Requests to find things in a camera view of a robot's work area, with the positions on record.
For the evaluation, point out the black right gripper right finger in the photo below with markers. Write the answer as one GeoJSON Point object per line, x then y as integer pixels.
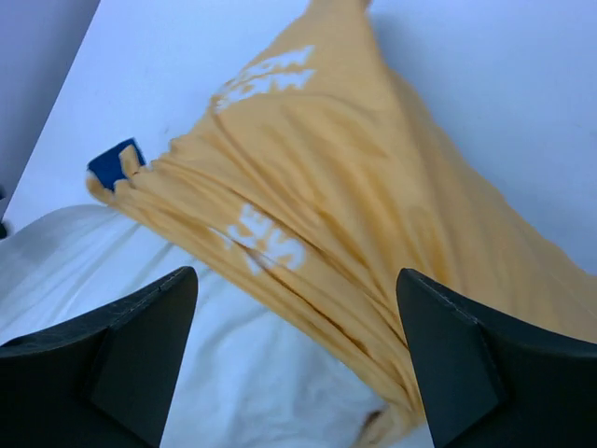
{"type": "Point", "coordinates": [488, 379]}

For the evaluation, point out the yellow and blue Mickey pillowcase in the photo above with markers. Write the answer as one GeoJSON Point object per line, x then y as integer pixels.
{"type": "Point", "coordinates": [316, 175]}

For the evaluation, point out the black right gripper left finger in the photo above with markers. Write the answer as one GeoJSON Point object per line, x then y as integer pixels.
{"type": "Point", "coordinates": [102, 379]}

